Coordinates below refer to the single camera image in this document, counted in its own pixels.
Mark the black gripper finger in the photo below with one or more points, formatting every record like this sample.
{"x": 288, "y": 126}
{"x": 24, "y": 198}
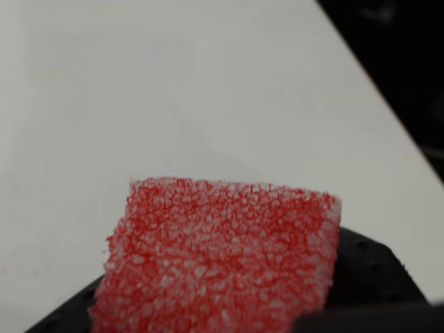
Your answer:
{"x": 73, "y": 308}
{"x": 367, "y": 274}

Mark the red foam cube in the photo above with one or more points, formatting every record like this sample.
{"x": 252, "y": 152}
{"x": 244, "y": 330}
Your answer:
{"x": 222, "y": 256}

